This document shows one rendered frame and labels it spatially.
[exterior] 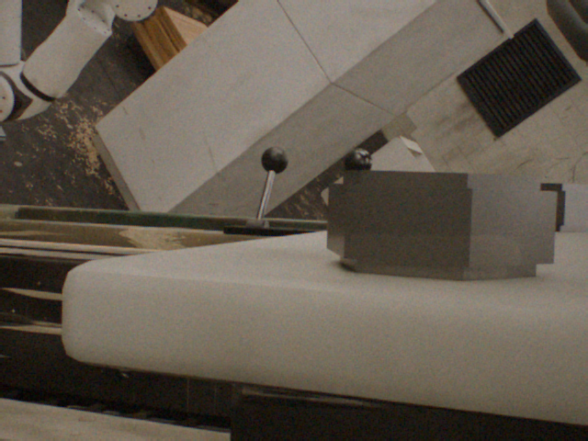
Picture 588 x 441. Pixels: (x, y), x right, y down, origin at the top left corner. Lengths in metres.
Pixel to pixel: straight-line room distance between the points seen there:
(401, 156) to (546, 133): 3.32
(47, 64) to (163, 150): 2.55
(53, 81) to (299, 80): 2.34
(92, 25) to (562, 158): 8.13
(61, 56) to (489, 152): 8.21
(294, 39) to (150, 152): 0.82
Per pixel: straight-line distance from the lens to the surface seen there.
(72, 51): 1.32
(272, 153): 1.19
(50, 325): 0.46
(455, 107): 9.51
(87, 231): 1.26
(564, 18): 0.25
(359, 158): 1.15
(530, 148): 9.28
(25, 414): 0.16
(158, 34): 5.18
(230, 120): 3.71
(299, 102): 3.58
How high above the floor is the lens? 1.78
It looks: 19 degrees down
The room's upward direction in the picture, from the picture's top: 54 degrees clockwise
